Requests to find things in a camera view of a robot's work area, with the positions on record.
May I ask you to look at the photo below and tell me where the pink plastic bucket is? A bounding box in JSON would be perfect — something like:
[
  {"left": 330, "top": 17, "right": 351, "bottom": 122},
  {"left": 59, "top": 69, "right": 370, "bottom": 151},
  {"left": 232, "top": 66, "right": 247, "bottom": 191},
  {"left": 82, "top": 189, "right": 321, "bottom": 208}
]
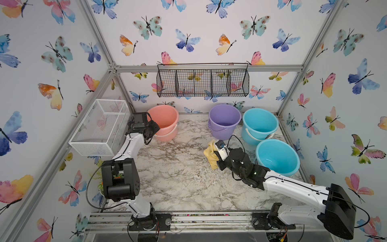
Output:
[{"left": 148, "top": 105, "right": 179, "bottom": 142}]

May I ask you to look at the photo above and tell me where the cream yellow microfibre cloth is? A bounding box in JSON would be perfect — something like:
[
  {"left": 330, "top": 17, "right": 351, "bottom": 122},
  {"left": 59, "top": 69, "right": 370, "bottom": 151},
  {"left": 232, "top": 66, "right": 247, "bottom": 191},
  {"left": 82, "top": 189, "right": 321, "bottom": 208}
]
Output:
[{"left": 204, "top": 140, "right": 219, "bottom": 170}]

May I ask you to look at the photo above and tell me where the teal bucket with sticker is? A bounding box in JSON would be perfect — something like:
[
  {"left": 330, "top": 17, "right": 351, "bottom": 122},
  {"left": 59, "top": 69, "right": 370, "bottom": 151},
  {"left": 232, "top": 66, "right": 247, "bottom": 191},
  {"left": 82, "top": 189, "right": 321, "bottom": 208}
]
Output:
[{"left": 241, "top": 108, "right": 279, "bottom": 146}]

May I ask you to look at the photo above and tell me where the purple plastic bucket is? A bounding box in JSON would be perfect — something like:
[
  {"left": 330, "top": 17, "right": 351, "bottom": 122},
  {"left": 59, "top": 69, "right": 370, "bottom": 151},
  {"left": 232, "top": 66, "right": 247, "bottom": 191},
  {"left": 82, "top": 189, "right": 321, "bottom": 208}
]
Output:
[{"left": 208, "top": 104, "right": 241, "bottom": 140}]

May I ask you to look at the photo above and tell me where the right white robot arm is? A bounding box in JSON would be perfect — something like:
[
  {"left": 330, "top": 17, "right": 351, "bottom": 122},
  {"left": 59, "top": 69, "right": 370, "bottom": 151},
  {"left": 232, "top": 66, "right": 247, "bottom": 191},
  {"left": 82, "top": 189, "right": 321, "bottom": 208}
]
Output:
[{"left": 214, "top": 147, "right": 357, "bottom": 240}]

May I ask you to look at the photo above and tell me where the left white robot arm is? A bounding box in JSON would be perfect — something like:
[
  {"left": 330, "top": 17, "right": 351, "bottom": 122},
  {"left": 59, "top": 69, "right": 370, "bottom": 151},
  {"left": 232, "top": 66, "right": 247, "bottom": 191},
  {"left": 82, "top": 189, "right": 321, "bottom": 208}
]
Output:
[{"left": 101, "top": 112, "right": 160, "bottom": 221}]

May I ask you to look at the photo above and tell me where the artificial flower pot plant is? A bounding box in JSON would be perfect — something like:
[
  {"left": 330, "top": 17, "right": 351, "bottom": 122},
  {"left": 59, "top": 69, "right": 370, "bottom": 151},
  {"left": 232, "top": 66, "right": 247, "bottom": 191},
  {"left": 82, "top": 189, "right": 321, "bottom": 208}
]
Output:
[{"left": 88, "top": 159, "right": 104, "bottom": 197}]

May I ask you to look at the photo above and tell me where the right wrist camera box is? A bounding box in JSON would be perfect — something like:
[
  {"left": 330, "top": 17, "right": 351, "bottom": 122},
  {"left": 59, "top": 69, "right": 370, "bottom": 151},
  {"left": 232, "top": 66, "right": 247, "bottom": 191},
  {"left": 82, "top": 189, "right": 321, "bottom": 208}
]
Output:
[{"left": 214, "top": 140, "right": 228, "bottom": 161}]

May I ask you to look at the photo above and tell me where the white mesh wall basket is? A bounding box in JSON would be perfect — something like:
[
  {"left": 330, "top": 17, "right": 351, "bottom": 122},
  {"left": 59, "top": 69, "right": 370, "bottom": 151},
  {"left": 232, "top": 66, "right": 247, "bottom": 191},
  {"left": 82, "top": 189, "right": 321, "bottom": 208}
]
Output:
[{"left": 69, "top": 99, "right": 131, "bottom": 156}]

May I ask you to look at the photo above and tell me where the black wire wall basket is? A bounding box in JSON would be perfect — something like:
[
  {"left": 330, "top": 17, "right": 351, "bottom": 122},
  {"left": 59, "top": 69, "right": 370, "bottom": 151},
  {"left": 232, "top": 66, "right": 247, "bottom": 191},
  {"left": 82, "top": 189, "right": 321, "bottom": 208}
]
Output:
[{"left": 152, "top": 63, "right": 250, "bottom": 99}]

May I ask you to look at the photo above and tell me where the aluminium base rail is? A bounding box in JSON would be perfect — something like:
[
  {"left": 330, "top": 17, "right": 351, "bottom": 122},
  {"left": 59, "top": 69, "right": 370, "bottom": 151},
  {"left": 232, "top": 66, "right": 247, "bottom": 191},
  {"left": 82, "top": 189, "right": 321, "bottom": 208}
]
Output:
[{"left": 86, "top": 210, "right": 325, "bottom": 234}]

